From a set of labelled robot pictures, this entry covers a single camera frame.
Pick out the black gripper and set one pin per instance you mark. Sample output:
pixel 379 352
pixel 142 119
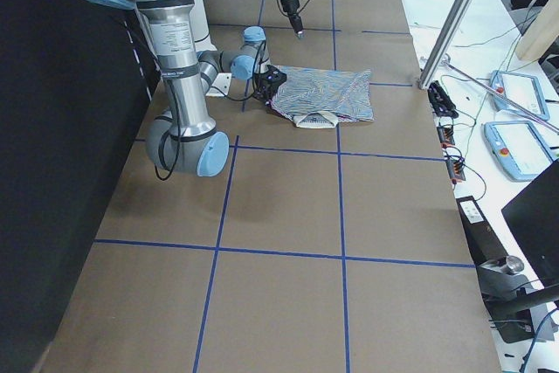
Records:
pixel 265 84
pixel 290 7

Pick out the striped polo shirt white collar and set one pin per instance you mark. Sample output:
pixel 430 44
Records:
pixel 317 98

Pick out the black clamp tool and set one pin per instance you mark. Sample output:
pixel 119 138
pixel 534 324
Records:
pixel 440 101

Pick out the orange black connector block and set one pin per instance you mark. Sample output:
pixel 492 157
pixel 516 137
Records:
pixel 445 135

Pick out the long metal rod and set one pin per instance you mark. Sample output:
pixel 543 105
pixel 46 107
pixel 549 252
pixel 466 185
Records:
pixel 446 61

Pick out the far blue teach pendant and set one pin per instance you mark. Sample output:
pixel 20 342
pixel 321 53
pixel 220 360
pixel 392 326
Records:
pixel 523 89

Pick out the blue teach pendant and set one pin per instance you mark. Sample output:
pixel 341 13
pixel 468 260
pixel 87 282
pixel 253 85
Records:
pixel 518 148
pixel 523 89

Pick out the near blue teach pendant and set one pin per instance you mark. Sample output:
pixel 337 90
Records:
pixel 518 148

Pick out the wooden board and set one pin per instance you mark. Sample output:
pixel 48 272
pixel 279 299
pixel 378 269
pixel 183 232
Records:
pixel 541 33

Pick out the black box with label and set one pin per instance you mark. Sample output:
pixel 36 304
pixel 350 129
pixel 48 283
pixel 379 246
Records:
pixel 483 243

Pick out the black monitor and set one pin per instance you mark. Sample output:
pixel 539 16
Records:
pixel 532 218

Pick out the aluminium frame post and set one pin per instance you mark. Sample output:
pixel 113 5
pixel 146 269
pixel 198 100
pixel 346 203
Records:
pixel 449 29

